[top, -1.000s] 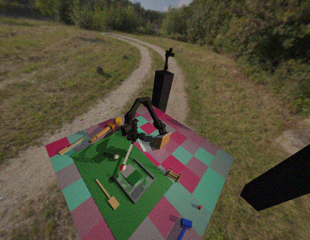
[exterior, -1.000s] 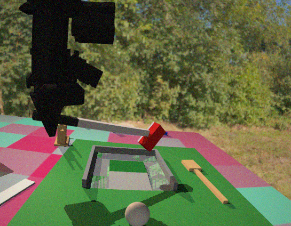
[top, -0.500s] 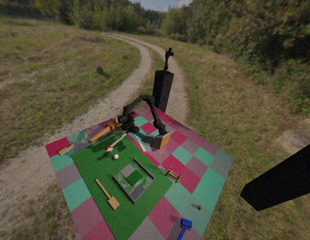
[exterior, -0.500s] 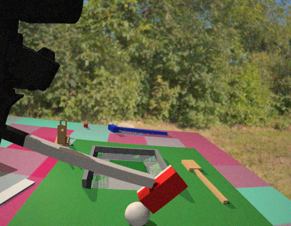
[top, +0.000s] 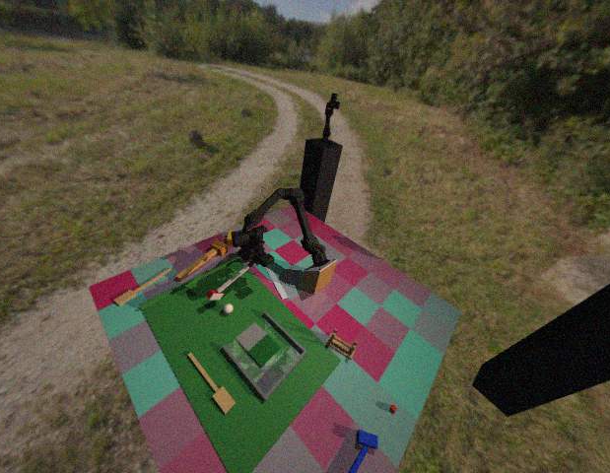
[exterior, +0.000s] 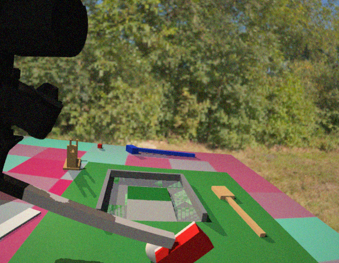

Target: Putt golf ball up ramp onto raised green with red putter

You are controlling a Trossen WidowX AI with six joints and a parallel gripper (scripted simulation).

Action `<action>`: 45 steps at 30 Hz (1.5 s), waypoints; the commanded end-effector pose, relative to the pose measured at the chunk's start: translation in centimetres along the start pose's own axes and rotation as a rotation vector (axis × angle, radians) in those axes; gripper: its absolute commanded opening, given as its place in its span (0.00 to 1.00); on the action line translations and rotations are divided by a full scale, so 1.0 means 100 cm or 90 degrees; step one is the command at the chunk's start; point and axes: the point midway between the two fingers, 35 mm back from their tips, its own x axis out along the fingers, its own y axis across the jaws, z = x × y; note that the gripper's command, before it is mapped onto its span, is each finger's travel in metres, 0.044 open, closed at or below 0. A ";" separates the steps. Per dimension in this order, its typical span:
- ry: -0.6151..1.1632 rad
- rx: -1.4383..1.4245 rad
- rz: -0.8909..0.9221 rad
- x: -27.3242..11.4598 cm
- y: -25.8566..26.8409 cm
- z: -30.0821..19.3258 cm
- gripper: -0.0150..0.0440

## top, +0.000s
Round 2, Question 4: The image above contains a red putter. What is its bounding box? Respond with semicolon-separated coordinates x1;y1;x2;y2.
206;259;256;301

